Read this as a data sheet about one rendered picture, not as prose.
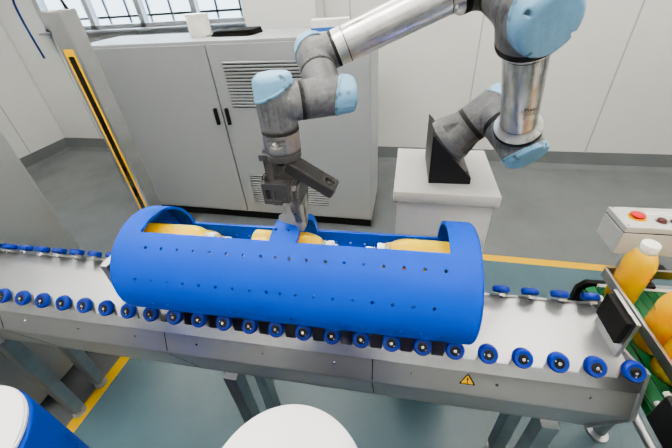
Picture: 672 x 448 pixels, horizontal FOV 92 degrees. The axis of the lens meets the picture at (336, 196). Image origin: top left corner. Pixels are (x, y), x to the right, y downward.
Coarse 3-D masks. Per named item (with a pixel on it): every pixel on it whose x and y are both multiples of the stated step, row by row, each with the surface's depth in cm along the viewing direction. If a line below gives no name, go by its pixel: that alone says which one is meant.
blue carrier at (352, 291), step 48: (144, 240) 80; (192, 240) 78; (240, 240) 77; (288, 240) 75; (336, 240) 97; (384, 240) 94; (144, 288) 80; (192, 288) 77; (240, 288) 74; (288, 288) 72; (336, 288) 70; (384, 288) 68; (432, 288) 67; (480, 288) 65; (432, 336) 71
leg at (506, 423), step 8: (504, 416) 122; (512, 416) 118; (520, 416) 117; (496, 424) 130; (504, 424) 122; (512, 424) 121; (496, 432) 129; (504, 432) 125; (512, 432) 124; (488, 440) 139; (496, 440) 130; (504, 440) 129
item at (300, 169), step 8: (296, 160) 68; (304, 160) 69; (288, 168) 66; (296, 168) 66; (304, 168) 67; (312, 168) 69; (296, 176) 67; (304, 176) 67; (312, 176) 67; (320, 176) 68; (328, 176) 69; (312, 184) 67; (320, 184) 67; (328, 184) 68; (336, 184) 69; (320, 192) 68; (328, 192) 67
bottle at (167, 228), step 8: (152, 224) 89; (160, 224) 89; (168, 224) 89; (176, 224) 89; (152, 232) 87; (160, 232) 87; (168, 232) 86; (176, 232) 86; (184, 232) 86; (192, 232) 86; (200, 232) 86; (208, 232) 87
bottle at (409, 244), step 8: (400, 240) 78; (408, 240) 77; (416, 240) 77; (424, 240) 77; (432, 240) 77; (392, 248) 77; (400, 248) 76; (408, 248) 75; (416, 248) 75; (424, 248) 75; (432, 248) 74; (440, 248) 74; (448, 248) 74
